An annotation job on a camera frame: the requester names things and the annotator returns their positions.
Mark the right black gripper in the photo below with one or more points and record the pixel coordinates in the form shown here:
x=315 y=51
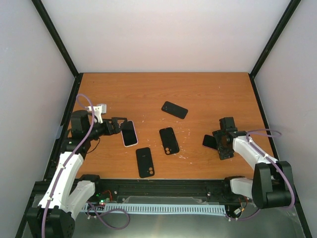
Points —
x=224 y=154

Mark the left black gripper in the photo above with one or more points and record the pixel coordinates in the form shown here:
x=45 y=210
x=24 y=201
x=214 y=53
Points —
x=116 y=130

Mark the black smartphone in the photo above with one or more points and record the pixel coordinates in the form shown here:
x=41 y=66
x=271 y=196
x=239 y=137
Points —
x=129 y=134
x=210 y=142

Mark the white phone case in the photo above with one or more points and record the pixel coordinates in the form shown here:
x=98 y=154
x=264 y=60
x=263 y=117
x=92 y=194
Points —
x=129 y=134

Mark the black phone case top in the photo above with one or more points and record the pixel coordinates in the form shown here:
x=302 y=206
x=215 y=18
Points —
x=169 y=141

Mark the black phone case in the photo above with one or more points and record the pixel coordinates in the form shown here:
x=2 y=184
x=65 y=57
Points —
x=145 y=162
x=174 y=110
x=169 y=141

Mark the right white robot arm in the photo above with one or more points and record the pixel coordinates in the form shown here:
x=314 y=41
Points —
x=265 y=166

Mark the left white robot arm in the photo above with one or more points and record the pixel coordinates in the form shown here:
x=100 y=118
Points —
x=55 y=214

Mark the black phone case front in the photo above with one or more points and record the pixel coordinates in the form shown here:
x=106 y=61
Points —
x=145 y=162

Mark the black phone case middle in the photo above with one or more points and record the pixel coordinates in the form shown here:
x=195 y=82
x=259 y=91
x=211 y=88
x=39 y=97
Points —
x=174 y=110

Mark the small green circuit board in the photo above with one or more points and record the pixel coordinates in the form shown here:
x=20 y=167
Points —
x=104 y=201

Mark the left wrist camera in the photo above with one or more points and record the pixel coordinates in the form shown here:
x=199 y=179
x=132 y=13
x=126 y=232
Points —
x=98 y=110

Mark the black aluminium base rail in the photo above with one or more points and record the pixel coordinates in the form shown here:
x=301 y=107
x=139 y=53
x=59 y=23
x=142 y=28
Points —
x=161 y=189

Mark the light blue cable duct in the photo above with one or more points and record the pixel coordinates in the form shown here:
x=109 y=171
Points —
x=164 y=209

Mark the left black frame post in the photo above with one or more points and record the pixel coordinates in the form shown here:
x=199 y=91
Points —
x=46 y=19

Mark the black frame post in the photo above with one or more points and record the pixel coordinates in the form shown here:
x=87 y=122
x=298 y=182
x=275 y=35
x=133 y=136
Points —
x=286 y=16
x=46 y=19

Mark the right black frame post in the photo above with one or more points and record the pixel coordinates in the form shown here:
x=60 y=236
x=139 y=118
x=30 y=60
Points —
x=286 y=16

